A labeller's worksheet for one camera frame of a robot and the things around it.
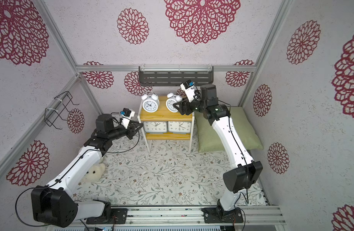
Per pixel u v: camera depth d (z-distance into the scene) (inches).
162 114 31.1
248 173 18.5
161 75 38.4
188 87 23.8
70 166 18.5
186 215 29.5
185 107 24.8
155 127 34.3
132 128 26.9
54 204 15.6
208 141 37.0
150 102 28.6
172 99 28.1
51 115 28.6
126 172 35.4
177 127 34.3
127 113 25.2
